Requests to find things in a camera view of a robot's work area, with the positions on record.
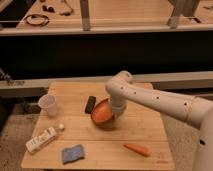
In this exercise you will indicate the clear plastic cup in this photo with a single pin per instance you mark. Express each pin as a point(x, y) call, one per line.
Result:
point(48, 104)

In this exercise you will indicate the metal clamp at left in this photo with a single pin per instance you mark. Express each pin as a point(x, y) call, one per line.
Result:
point(9, 80)

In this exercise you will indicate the blue sponge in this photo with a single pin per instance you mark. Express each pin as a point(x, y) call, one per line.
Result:
point(72, 154)

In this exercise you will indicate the grey metal bracket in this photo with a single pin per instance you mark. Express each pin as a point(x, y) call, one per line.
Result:
point(187, 8)

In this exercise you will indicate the black rectangular block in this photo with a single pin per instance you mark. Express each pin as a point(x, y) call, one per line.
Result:
point(90, 104)

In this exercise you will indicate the grey metal post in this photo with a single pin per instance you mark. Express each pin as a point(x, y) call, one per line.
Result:
point(84, 6)

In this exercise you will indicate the orange carrot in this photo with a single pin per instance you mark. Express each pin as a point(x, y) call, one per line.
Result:
point(138, 149)

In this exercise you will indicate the orange ceramic bowl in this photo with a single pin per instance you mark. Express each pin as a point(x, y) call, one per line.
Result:
point(102, 113)

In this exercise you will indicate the white plastic bottle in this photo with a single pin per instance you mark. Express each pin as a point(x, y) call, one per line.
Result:
point(39, 141)

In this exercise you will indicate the small black object on bench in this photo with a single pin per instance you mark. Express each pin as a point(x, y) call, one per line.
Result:
point(48, 8)

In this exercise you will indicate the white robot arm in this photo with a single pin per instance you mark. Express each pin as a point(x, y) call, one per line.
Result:
point(195, 111)

